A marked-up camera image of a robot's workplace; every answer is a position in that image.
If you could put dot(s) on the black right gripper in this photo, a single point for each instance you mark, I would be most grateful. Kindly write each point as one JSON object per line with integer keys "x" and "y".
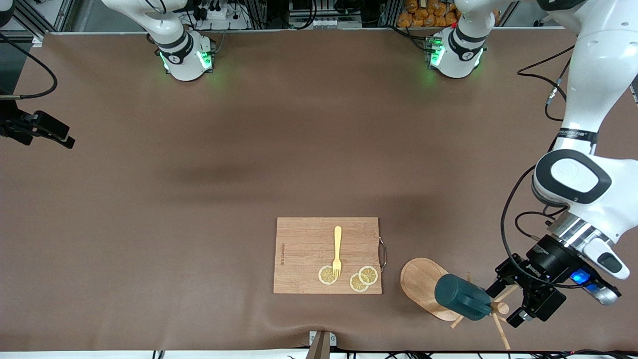
{"x": 15, "y": 124}

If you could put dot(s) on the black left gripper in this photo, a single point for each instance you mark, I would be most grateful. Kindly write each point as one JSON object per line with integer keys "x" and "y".
{"x": 552, "y": 262}

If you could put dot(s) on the dark teal mug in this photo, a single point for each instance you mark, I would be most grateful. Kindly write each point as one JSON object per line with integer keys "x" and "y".
{"x": 458, "y": 294}

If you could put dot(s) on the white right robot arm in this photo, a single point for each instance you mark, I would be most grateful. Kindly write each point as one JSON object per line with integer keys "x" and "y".
{"x": 184, "y": 60}

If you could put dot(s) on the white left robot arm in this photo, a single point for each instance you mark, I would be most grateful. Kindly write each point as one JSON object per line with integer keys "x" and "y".
{"x": 593, "y": 75}

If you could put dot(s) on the wooden mug tree rack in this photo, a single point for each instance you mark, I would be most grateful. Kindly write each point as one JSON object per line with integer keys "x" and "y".
{"x": 418, "y": 284}

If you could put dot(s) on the brown table mat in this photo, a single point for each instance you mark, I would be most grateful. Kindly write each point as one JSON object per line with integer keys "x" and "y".
{"x": 199, "y": 149}

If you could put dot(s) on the lemon slice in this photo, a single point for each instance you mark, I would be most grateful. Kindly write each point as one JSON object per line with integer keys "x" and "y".
{"x": 325, "y": 275}
{"x": 369, "y": 275}
{"x": 356, "y": 284}

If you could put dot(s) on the yellow plastic fork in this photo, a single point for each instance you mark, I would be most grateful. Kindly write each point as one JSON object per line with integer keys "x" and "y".
{"x": 338, "y": 244}

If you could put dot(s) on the white power strip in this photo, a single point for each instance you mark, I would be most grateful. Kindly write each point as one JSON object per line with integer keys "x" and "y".
{"x": 217, "y": 15}

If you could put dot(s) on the orange snack packets pile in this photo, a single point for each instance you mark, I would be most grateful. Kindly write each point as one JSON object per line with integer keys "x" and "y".
{"x": 428, "y": 15}

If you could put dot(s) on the aluminium frame profile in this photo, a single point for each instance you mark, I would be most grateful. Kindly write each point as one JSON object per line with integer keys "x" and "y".
{"x": 633, "y": 92}
{"x": 62, "y": 15}

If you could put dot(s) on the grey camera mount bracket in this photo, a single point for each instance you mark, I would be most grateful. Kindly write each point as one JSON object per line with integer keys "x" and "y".
{"x": 320, "y": 346}

